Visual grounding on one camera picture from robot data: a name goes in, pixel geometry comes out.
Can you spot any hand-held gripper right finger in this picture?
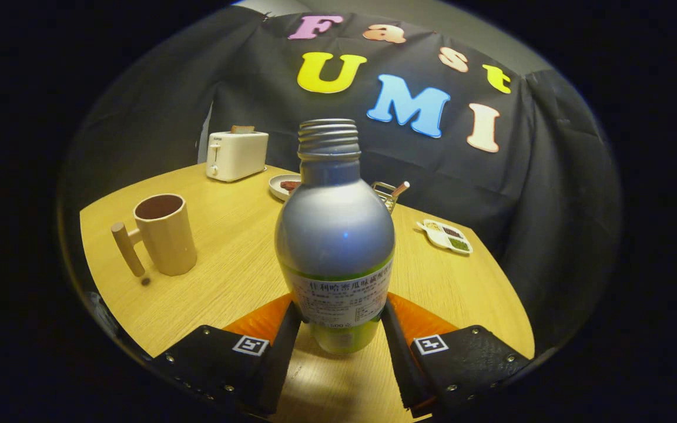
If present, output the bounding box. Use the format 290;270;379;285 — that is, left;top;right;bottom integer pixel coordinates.
381;292;532;419

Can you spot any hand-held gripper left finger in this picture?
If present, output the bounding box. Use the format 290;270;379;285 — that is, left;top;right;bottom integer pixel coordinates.
150;293;303;417

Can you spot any silver juice bottle green label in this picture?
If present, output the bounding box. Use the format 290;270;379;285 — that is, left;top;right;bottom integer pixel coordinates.
274;119;396;355

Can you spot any beige cup with wooden handle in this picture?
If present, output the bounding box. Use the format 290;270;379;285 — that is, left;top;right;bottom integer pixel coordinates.
111;194;198;278

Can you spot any wooden table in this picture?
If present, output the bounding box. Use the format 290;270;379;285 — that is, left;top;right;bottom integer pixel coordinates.
79;163;536;423

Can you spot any white divided condiment dish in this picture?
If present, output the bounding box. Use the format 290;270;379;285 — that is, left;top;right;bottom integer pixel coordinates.
415;219;473;255

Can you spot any small white plate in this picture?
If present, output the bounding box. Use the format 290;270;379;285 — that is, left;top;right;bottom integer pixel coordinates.
269;174;302;202

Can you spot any black backdrop cloth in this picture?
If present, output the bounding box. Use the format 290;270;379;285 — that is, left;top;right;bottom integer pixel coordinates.
59;6;624;353

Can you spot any white toaster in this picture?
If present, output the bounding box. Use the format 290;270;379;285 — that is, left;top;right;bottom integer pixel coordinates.
206;130;269;183

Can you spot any metal wire holder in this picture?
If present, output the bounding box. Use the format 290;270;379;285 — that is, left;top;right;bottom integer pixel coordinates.
372;181;401;213

